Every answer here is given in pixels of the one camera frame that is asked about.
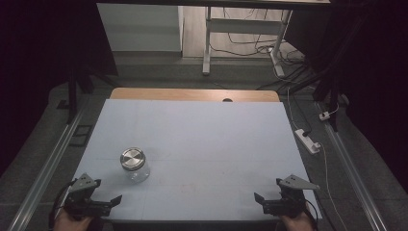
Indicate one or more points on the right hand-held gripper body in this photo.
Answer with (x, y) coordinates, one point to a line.
(288, 202)

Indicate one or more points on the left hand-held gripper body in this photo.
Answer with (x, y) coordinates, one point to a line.
(84, 200)

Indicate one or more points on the clear glass jar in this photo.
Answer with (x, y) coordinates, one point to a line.
(138, 174)

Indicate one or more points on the round silver metal lid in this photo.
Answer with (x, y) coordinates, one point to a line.
(132, 159)

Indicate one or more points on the person's right hand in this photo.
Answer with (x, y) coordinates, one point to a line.
(296, 224)

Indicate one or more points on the person's left hand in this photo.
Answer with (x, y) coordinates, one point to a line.
(69, 224)

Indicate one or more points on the white power strip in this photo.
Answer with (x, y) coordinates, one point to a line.
(307, 140)

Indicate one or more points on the small white adapter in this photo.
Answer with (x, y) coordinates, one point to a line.
(324, 115)

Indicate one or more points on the pale blue table sheet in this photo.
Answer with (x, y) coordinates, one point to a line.
(198, 138)

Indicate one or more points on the black metal stand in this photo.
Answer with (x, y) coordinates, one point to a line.
(333, 96)
(72, 96)

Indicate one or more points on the white cabinet panel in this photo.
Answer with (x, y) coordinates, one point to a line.
(141, 29)

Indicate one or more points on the aluminium floor rail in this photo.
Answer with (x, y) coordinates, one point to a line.
(45, 174)
(352, 174)

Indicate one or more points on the white desk frame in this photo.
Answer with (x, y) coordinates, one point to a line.
(243, 26)

